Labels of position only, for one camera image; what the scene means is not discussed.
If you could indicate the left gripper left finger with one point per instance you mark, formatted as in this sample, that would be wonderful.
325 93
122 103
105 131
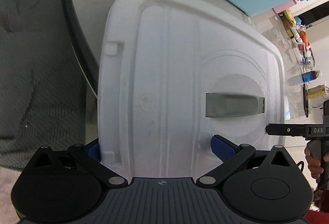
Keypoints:
88 158

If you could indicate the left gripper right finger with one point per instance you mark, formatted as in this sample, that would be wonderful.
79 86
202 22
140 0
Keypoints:
233 157

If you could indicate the white plastic bin lid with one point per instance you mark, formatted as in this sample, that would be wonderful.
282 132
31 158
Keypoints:
173 73

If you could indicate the person right hand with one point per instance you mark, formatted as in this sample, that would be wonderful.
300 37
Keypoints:
314 165

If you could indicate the black smartphone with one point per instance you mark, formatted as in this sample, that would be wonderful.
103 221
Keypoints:
305 101

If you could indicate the blue liquid medicine bottle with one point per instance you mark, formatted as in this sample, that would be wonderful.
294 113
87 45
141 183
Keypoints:
304 78

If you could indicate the red white small box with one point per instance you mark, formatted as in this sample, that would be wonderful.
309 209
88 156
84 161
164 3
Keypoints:
301 47

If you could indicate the orange tube package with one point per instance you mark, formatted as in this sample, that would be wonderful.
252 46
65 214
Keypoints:
304 38

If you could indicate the green cardboard box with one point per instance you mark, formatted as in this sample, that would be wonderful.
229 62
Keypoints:
287 19

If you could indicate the pink thermos bottle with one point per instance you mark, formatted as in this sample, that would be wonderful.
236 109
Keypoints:
280 8

